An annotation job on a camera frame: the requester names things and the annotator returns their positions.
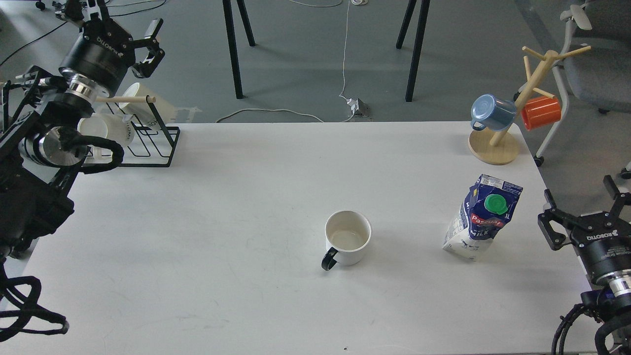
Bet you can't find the black wire dish rack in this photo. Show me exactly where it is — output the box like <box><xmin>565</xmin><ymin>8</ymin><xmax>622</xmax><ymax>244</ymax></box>
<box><xmin>94</xmin><ymin>96</ymin><xmax>180</xmax><ymax>168</ymax></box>

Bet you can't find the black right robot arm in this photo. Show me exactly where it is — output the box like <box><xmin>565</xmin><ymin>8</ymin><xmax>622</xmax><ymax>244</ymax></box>
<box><xmin>538</xmin><ymin>175</ymin><xmax>631</xmax><ymax>355</ymax></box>

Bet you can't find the white mug lying in rack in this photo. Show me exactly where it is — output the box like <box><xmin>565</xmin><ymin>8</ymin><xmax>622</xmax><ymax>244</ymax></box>
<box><xmin>77</xmin><ymin>114</ymin><xmax>136</xmax><ymax>148</ymax></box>

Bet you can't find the white mug black handle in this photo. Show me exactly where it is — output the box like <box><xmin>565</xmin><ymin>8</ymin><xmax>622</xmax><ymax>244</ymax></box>
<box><xmin>320</xmin><ymin>211</ymin><xmax>372</xmax><ymax>271</ymax></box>

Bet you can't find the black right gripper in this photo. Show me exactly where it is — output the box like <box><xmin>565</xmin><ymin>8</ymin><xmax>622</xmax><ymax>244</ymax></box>
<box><xmin>537</xmin><ymin>175</ymin><xmax>631</xmax><ymax>286</ymax></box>

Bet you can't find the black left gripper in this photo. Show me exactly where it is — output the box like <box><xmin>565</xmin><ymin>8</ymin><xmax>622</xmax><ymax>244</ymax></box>
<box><xmin>52</xmin><ymin>0</ymin><xmax>165</xmax><ymax>97</ymax></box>

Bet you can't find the wooden mug tree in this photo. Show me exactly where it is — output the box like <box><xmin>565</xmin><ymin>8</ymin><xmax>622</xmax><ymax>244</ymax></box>
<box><xmin>468</xmin><ymin>46</ymin><xmax>592</xmax><ymax>165</ymax></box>

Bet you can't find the white power adapter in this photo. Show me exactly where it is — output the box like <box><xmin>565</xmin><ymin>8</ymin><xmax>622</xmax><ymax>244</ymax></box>
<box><xmin>346</xmin><ymin>98</ymin><xmax>371</xmax><ymax>119</ymax></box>

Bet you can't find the black table leg right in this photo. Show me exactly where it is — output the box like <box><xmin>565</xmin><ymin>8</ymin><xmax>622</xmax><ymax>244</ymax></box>
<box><xmin>396</xmin><ymin>0</ymin><xmax>431</xmax><ymax>103</ymax></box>

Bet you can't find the black table leg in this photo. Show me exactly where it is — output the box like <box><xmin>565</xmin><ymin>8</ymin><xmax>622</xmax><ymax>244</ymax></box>
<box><xmin>396</xmin><ymin>0</ymin><xmax>431</xmax><ymax>103</ymax></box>
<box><xmin>221</xmin><ymin>0</ymin><xmax>256</xmax><ymax>99</ymax></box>

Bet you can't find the orange mug on tree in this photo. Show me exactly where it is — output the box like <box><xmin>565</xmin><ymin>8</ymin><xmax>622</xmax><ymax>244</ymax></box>
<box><xmin>521</xmin><ymin>95</ymin><xmax>562</xmax><ymax>131</ymax></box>

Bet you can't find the blue mug on tree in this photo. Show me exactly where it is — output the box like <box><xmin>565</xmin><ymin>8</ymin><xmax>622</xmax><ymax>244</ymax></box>
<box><xmin>470</xmin><ymin>94</ymin><xmax>518</xmax><ymax>131</ymax></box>

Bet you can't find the black cable bundle left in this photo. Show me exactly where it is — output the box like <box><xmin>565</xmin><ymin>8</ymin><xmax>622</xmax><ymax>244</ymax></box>
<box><xmin>0</xmin><ymin>266</ymin><xmax>70</xmax><ymax>341</ymax></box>

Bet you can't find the white cable on floor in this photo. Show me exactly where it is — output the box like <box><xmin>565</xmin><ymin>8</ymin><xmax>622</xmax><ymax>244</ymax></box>
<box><xmin>215</xmin><ymin>0</ymin><xmax>368</xmax><ymax>124</ymax></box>

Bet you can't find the cream cup on rack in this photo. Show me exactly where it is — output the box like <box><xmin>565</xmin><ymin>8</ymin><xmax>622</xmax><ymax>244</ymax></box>
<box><xmin>119</xmin><ymin>82</ymin><xmax>176</xmax><ymax>131</ymax></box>

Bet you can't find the black table leg left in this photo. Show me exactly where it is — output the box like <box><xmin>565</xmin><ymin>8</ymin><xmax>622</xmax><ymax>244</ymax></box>
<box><xmin>221</xmin><ymin>0</ymin><xmax>256</xmax><ymax>99</ymax></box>

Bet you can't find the blue white milk carton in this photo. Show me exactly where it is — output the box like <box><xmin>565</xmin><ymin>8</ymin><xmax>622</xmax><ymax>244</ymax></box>
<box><xmin>442</xmin><ymin>175</ymin><xmax>523</xmax><ymax>260</ymax></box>

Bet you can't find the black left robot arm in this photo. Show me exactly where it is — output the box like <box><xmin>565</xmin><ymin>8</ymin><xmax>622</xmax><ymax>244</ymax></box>
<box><xmin>0</xmin><ymin>0</ymin><xmax>165</xmax><ymax>258</ymax></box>

